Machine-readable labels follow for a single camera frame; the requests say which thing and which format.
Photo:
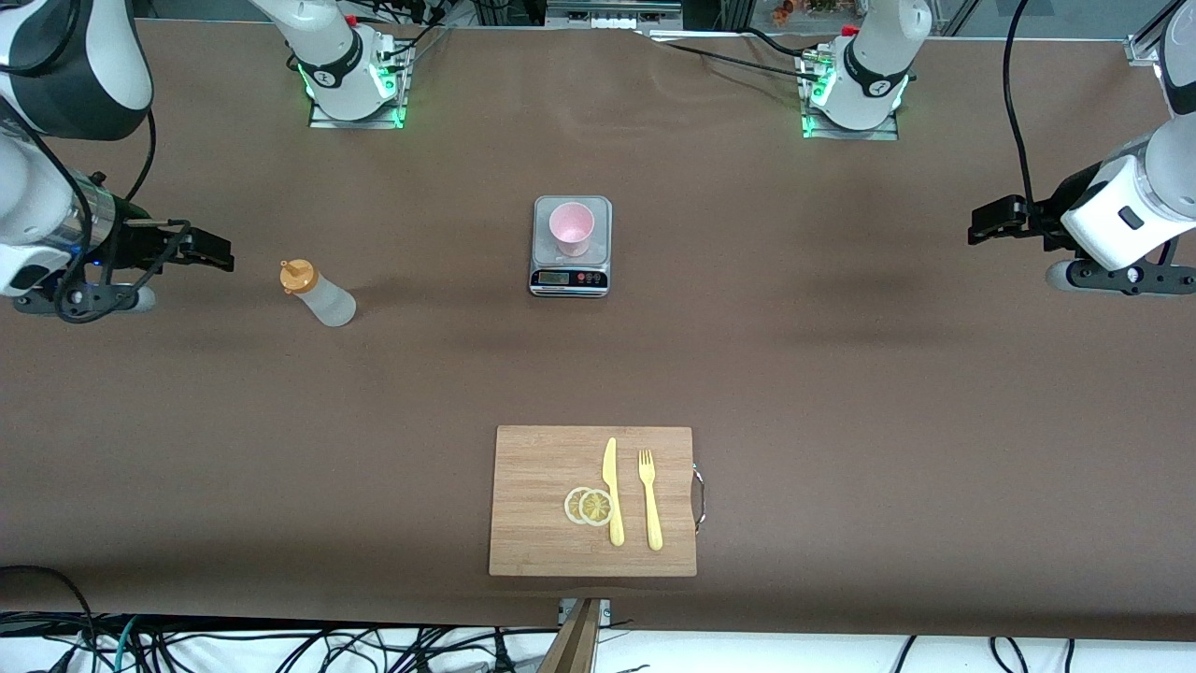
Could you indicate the wooden post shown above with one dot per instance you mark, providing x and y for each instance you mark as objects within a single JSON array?
[{"x": 575, "y": 645}]

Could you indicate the pink plastic cup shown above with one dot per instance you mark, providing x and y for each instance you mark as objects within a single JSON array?
[{"x": 571, "y": 224}]

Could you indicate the small metal bracket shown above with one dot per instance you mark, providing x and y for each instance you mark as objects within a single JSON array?
[{"x": 605, "y": 609}]

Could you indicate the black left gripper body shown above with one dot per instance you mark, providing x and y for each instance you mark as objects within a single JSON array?
[{"x": 1044, "y": 221}]

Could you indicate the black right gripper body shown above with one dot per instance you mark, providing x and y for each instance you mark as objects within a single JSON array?
[{"x": 134, "y": 247}]

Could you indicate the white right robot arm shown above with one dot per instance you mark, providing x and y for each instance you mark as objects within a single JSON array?
[{"x": 84, "y": 75}]

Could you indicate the yellow plastic fork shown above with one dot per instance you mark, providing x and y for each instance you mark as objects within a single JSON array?
[{"x": 651, "y": 509}]

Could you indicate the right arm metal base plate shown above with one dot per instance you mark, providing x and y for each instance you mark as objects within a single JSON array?
[{"x": 355, "y": 123}]

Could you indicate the silver digital kitchen scale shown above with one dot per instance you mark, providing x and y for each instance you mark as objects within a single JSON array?
[{"x": 598, "y": 234}]

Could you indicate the wooden cutting board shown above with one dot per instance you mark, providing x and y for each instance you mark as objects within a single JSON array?
[{"x": 537, "y": 505}]

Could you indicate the yellow plastic knife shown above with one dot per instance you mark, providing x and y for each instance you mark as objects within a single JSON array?
[{"x": 613, "y": 495}]

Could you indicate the aluminium frame with power strip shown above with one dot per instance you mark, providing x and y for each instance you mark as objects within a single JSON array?
[{"x": 612, "y": 14}]

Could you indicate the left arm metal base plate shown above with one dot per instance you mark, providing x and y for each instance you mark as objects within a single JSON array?
[{"x": 850, "y": 135}]

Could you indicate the orange background object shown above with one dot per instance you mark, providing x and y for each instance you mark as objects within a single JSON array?
[{"x": 783, "y": 11}]

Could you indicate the sauce bottle with orange cap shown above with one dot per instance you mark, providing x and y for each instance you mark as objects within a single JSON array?
[{"x": 332, "y": 304}]

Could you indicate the aluminium table corner bracket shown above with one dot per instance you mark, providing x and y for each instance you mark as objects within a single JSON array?
[{"x": 1140, "y": 49}]

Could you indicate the lemon slice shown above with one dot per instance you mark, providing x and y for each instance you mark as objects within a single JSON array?
[
  {"x": 570, "y": 505},
  {"x": 596, "y": 508}
]

